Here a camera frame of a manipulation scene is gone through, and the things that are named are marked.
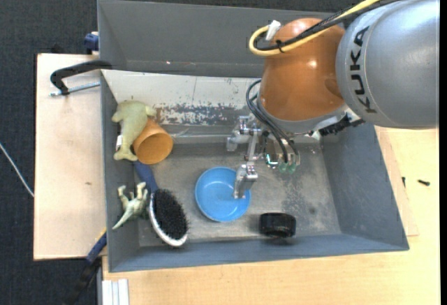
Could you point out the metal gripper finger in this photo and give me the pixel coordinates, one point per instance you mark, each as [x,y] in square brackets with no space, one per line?
[244,179]
[234,141]

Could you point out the blue bowl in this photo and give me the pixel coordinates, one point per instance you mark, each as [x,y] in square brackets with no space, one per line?
[216,199]

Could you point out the grey metal bin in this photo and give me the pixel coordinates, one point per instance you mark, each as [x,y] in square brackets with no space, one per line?
[307,192]

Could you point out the orange cup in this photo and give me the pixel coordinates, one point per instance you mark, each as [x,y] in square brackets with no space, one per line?
[153,148]

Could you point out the pale green toy animal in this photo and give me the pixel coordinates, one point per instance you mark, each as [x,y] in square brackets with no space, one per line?
[132,122]

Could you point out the green toy dinosaur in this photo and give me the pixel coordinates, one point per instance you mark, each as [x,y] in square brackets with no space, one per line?
[133,207]

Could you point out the small black screw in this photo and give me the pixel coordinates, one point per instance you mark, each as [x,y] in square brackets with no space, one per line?
[424,183]

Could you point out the black cylinder on white bracket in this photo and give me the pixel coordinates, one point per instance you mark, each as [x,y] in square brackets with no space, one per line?
[333,128]

